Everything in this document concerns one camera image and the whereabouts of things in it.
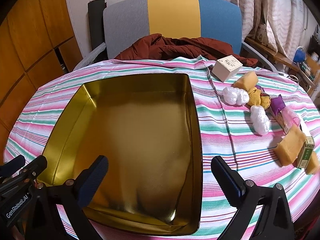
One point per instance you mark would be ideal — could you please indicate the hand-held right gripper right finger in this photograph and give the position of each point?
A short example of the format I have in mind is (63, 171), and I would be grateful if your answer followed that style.
(226, 177)

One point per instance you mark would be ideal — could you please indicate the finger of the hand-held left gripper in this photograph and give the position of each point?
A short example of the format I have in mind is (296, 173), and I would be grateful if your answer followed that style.
(11, 167)
(37, 166)

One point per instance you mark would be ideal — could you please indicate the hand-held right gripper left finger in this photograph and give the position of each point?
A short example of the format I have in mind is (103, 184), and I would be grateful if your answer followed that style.
(96, 177)

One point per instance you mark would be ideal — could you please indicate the gold metal tin box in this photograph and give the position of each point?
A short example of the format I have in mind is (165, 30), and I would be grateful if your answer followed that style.
(137, 130)

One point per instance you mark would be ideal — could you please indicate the small green white box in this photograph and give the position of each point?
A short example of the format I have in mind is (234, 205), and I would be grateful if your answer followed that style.
(305, 152)

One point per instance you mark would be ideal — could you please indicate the yellow cookie packet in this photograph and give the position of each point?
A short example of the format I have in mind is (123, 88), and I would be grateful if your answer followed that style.
(255, 99)

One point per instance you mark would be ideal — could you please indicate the cream cardboard box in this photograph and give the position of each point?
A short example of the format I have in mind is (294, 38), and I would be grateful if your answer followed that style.
(226, 68)

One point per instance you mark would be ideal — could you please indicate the pink green striped tablecloth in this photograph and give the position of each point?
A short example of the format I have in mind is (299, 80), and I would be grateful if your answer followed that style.
(220, 142)

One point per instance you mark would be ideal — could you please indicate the white plastic wrapped ball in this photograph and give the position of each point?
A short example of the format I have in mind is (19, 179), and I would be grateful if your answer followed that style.
(233, 96)
(260, 120)

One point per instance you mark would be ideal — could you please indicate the pink snack packet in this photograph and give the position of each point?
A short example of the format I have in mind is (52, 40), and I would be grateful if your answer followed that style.
(291, 116)

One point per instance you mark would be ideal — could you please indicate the brown wooden side desk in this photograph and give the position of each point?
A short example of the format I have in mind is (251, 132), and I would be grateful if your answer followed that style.
(270, 50)

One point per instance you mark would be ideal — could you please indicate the orange wooden wardrobe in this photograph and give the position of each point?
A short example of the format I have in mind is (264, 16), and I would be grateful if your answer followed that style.
(37, 30)

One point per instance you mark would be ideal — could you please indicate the red-brown padded jacket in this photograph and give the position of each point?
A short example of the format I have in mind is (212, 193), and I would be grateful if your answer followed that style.
(175, 47)

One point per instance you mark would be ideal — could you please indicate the blue round container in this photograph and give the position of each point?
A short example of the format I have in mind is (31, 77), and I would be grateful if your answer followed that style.
(299, 54)

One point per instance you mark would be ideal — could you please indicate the black upright board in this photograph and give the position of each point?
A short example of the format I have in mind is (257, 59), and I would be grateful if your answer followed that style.
(96, 22)

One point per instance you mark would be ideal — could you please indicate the grey yellow blue chair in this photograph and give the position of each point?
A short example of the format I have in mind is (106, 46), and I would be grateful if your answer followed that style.
(172, 15)

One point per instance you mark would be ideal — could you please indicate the pink patterned curtain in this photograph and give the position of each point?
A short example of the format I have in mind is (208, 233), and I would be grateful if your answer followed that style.
(275, 10)

